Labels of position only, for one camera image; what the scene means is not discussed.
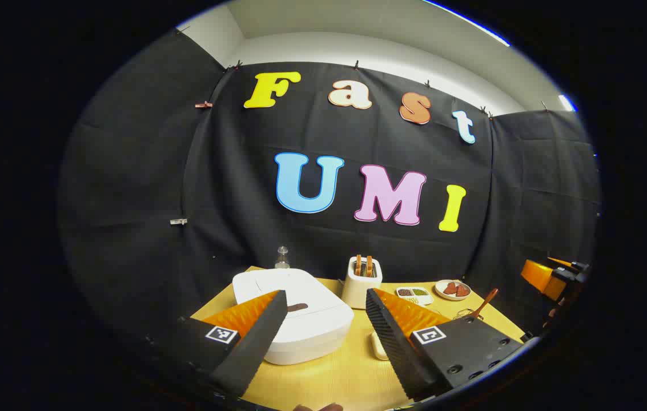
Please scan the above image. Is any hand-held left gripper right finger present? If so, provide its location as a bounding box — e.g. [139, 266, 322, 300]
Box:
[365, 288, 529, 401]

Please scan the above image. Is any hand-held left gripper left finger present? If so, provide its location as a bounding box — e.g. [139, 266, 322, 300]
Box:
[146, 290, 288, 400]

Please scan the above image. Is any white rice cooker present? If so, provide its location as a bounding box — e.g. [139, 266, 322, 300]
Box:
[232, 268, 355, 366]

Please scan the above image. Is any white divided grain dish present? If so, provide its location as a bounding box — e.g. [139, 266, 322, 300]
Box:
[396, 287, 434, 305]

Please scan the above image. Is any white toaster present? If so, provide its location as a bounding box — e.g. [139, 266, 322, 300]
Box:
[341, 256, 383, 310]

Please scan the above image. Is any white round plate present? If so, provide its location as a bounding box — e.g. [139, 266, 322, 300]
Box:
[435, 280, 472, 301]

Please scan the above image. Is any black backdrop cloth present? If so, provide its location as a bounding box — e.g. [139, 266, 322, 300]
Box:
[58, 29, 601, 343]

